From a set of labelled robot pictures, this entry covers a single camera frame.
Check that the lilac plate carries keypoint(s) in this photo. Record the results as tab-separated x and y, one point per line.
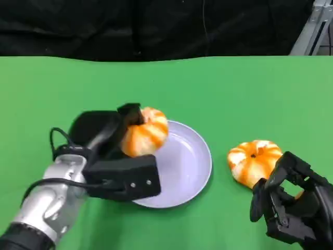
184	166

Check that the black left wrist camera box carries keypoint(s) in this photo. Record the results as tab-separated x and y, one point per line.
122	177

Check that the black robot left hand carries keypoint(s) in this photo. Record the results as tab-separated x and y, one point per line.
96	125

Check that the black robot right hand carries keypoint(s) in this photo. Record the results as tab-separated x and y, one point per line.
314	208

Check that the orange white toy bread roll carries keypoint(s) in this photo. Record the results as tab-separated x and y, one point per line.
145	138
249	161

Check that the green table cloth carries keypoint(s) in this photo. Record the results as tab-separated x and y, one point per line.
208	88

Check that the black backdrop curtain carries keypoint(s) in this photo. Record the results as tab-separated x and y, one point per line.
104	26

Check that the grey metal frame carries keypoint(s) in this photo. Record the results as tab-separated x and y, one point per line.
312	31

